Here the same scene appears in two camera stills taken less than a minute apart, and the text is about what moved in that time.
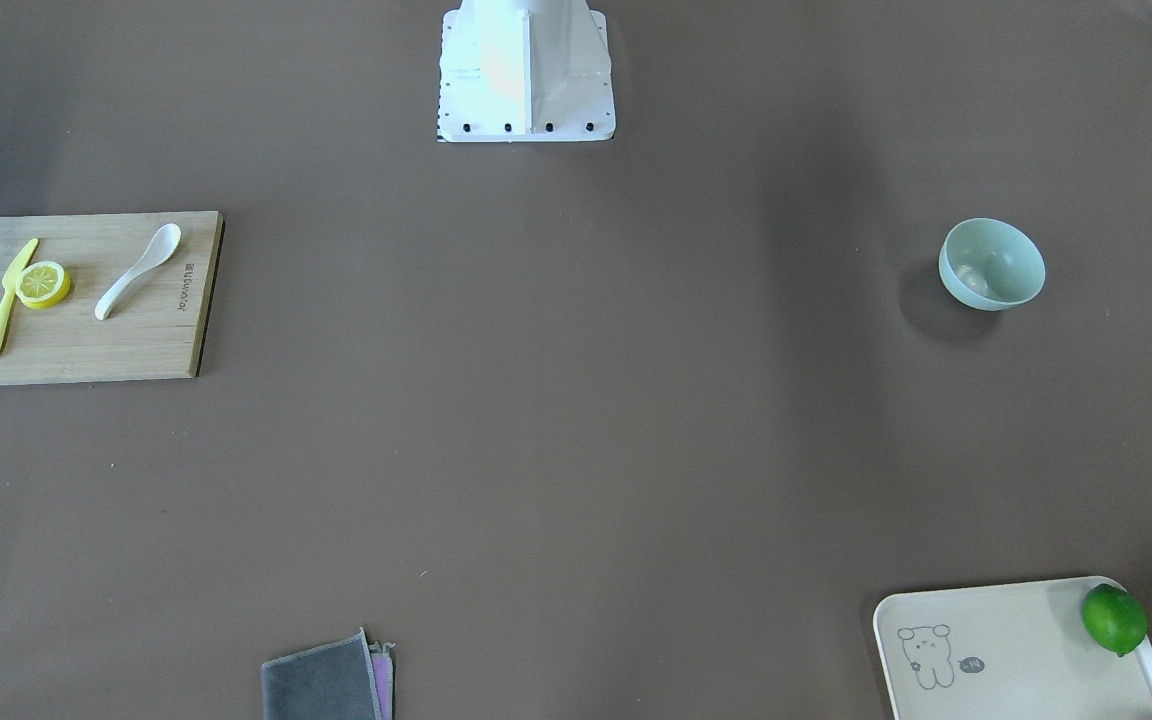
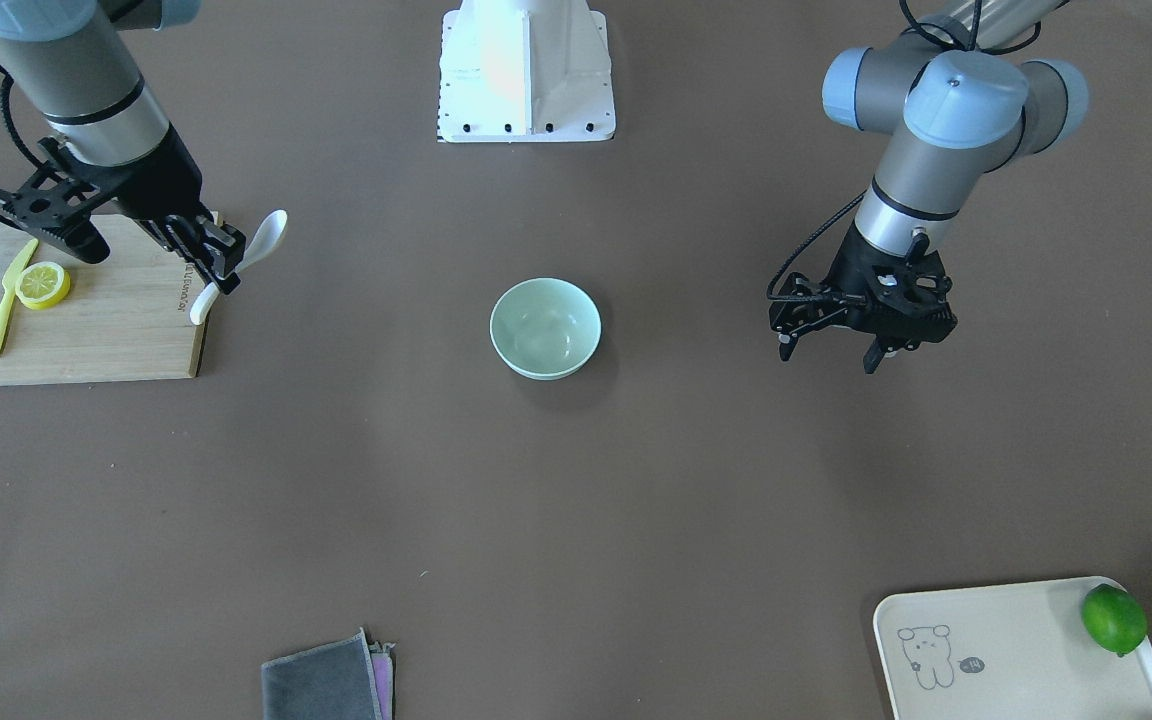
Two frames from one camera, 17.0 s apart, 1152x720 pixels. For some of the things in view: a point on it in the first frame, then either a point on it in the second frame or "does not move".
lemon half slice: x=42 y=284 does not move
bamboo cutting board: x=152 y=331 does not move
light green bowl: x=991 y=264 → x=546 y=328
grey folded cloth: x=329 y=681 does not move
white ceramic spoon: x=162 y=246 → x=266 y=236
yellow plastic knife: x=10 y=282 does not move
